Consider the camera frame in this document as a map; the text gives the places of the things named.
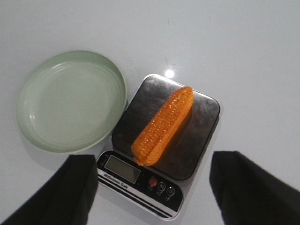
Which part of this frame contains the orange corn cob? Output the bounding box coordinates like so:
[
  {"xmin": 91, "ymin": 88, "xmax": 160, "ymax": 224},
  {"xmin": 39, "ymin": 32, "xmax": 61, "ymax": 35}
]
[{"xmin": 131, "ymin": 86, "xmax": 193, "ymax": 166}]

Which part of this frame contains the green round plate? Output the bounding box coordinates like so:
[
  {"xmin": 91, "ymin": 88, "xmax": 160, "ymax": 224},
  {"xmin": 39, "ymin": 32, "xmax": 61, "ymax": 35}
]
[{"xmin": 15, "ymin": 51, "xmax": 127, "ymax": 154}]

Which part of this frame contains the digital kitchen scale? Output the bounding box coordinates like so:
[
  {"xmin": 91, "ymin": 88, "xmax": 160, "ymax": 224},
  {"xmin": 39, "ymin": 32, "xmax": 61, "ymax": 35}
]
[{"xmin": 97, "ymin": 74, "xmax": 220, "ymax": 221}]

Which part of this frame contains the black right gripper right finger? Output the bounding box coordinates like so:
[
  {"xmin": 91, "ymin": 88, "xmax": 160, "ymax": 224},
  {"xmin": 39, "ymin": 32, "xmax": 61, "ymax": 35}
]
[{"xmin": 210, "ymin": 151, "xmax": 300, "ymax": 225}]

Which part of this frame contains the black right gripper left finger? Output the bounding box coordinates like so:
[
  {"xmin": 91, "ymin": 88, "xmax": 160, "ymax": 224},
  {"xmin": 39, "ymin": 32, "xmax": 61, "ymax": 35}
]
[{"xmin": 3, "ymin": 155, "xmax": 98, "ymax": 225}]

